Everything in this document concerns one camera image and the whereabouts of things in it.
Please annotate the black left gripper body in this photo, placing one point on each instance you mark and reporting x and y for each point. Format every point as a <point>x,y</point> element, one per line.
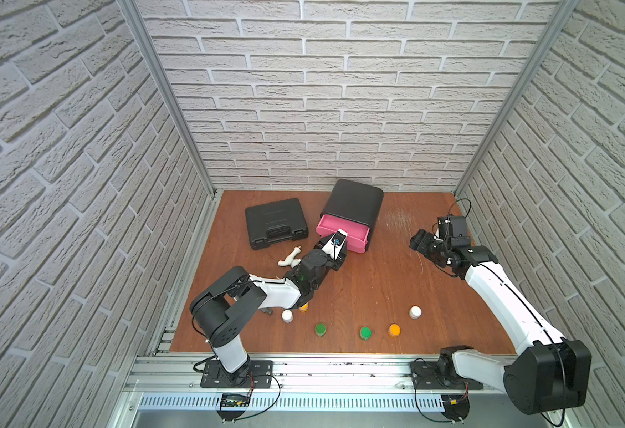
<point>326,254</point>

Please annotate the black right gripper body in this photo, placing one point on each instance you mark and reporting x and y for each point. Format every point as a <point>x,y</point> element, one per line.
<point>430,247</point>

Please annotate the white paint bottle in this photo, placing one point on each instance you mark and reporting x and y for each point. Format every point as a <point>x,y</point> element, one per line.
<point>287,316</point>
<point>415,312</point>

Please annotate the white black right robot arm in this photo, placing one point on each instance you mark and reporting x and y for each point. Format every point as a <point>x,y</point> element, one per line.
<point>549,372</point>

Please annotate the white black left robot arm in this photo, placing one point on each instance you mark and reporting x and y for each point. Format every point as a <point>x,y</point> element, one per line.
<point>224,309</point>

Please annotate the green paint bottle left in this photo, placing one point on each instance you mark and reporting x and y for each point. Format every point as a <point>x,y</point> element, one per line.
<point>320,329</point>

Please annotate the green paint bottle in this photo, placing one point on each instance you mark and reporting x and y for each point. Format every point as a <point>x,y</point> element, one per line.
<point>365,333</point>
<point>320,329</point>

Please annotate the green paint bottle right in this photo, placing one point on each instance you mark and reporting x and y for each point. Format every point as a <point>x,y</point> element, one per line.
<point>365,333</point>

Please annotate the black drawer cabinet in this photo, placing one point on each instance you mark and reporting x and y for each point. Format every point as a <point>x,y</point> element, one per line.
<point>356,202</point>

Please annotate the white pipe fitting brass thread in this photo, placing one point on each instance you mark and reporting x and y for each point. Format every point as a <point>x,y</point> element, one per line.
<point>291,260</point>

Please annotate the black plastic tool case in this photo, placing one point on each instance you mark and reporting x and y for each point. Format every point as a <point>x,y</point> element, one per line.
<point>272,223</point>

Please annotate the left electronics board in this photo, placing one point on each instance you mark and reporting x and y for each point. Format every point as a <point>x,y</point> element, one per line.
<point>232,406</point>

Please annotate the electronics board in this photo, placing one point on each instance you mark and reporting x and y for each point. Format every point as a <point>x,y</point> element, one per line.
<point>455,409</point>
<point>232,406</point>

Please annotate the right electronics board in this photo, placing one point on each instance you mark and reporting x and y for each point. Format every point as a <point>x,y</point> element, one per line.
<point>455,409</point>

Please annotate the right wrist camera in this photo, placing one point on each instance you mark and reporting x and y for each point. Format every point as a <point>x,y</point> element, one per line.
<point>453,231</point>

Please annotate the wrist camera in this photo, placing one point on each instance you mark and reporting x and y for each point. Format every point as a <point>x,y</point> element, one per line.
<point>334,245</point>
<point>453,231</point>

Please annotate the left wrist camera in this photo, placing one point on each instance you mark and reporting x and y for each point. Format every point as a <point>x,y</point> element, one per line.
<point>334,245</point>

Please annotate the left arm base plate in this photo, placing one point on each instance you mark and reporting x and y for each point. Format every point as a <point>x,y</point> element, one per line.
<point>255,374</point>

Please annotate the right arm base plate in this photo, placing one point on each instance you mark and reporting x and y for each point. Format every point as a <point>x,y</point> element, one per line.
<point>425,375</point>

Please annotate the aluminium left floor rail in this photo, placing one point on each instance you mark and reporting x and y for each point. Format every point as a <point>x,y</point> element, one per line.
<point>170,318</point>

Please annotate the aluminium front rail frame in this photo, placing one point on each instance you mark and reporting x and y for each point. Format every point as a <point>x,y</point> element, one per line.
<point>308,389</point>

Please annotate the aluminium corner post right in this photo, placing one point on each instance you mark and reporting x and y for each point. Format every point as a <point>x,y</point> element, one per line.
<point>549,36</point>

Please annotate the aluminium corner post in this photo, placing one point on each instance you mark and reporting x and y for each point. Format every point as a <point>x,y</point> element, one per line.
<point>549,36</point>
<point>146,46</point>

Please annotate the aluminium corner post left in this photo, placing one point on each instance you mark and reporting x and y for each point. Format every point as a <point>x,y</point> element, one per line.
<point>146,46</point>

